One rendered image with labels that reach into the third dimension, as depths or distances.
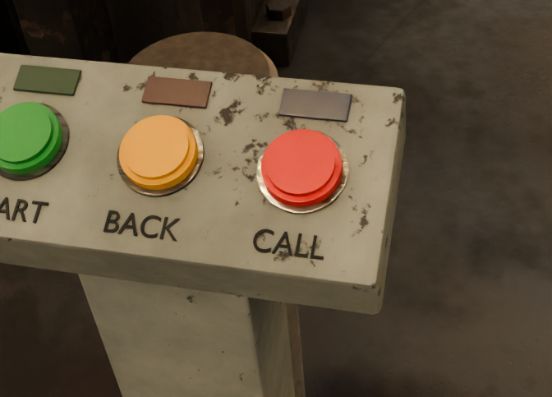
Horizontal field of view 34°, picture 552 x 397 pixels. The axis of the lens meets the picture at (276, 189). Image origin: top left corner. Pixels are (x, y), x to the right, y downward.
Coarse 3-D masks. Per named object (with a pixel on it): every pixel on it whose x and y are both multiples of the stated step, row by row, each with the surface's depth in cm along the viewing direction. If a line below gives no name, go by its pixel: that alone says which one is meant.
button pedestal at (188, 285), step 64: (0, 64) 50; (64, 64) 49; (128, 64) 49; (64, 128) 47; (128, 128) 47; (192, 128) 46; (256, 128) 46; (320, 128) 46; (384, 128) 45; (0, 192) 47; (64, 192) 46; (128, 192) 46; (192, 192) 45; (256, 192) 45; (384, 192) 44; (0, 256) 49; (64, 256) 47; (128, 256) 44; (192, 256) 44; (256, 256) 43; (320, 256) 43; (384, 256) 44; (128, 320) 52; (192, 320) 50; (256, 320) 50; (128, 384) 57; (192, 384) 55; (256, 384) 54
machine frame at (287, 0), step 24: (120, 0) 142; (144, 0) 141; (168, 0) 140; (240, 0) 137; (264, 0) 149; (288, 0) 148; (120, 24) 145; (144, 24) 144; (168, 24) 143; (240, 24) 140; (264, 24) 144; (288, 24) 144; (24, 48) 154; (120, 48) 149; (264, 48) 145; (288, 48) 144
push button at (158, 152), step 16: (144, 128) 46; (160, 128) 46; (176, 128) 45; (128, 144) 45; (144, 144) 45; (160, 144) 45; (176, 144) 45; (192, 144) 45; (128, 160) 45; (144, 160) 45; (160, 160) 45; (176, 160) 45; (192, 160) 45; (128, 176) 45; (144, 176) 45; (160, 176) 44; (176, 176) 45
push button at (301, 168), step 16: (272, 144) 45; (288, 144) 44; (304, 144) 44; (320, 144) 44; (272, 160) 44; (288, 160) 44; (304, 160) 44; (320, 160) 44; (336, 160) 44; (272, 176) 44; (288, 176) 43; (304, 176) 43; (320, 176) 43; (336, 176) 43; (272, 192) 44; (288, 192) 43; (304, 192) 43; (320, 192) 43
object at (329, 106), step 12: (288, 96) 46; (300, 96) 46; (312, 96) 46; (324, 96) 46; (336, 96) 46; (348, 96) 46; (288, 108) 46; (300, 108) 46; (312, 108) 46; (324, 108) 46; (336, 108) 46; (348, 108) 46; (336, 120) 45
